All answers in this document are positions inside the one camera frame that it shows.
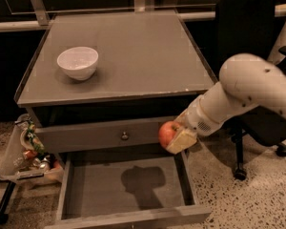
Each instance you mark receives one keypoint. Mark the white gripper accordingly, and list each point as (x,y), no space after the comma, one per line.
(196,118)

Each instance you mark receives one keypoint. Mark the red apple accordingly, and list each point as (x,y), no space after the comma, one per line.
(167,132)

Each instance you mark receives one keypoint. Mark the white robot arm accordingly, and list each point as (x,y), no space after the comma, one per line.
(248,85)

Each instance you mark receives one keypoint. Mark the closed grey top drawer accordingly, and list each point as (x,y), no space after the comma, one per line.
(99,135)

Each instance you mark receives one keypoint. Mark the round metal drawer knob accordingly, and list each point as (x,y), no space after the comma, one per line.
(125,136)

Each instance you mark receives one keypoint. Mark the grey drawer cabinet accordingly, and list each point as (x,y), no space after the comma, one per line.
(147,67)

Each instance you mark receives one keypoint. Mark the open grey middle drawer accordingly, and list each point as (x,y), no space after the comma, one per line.
(127,190)

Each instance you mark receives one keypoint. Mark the white ceramic bowl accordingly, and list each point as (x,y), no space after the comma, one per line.
(78,63)

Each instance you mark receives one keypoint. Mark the black office chair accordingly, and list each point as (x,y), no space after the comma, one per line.
(248,26)

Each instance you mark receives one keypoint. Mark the black cart leg with wheel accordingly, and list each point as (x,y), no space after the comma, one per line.
(5,202)

